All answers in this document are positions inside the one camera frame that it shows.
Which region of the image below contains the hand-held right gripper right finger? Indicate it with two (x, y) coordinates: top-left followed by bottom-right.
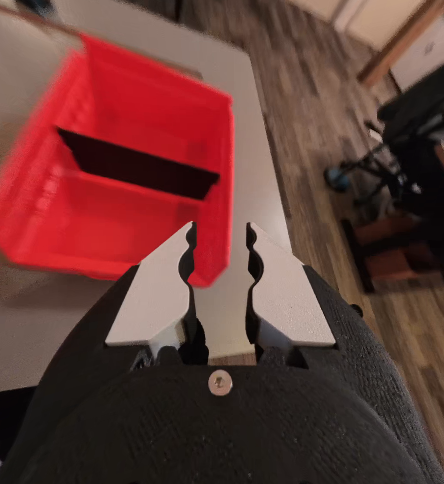
(245, 222), (337, 359)

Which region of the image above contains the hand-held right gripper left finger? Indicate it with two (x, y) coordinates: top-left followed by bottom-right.
(105, 222), (209, 365)

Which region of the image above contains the red plastic bin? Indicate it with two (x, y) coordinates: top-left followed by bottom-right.
(0, 33), (235, 289)

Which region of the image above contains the black bin divider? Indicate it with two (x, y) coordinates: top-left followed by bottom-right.
(56, 127), (221, 201)

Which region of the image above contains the black wheeled chair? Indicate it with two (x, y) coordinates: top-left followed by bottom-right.
(323, 47), (444, 295)

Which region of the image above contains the wooden beam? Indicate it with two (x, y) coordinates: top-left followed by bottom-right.
(357, 0), (444, 88)

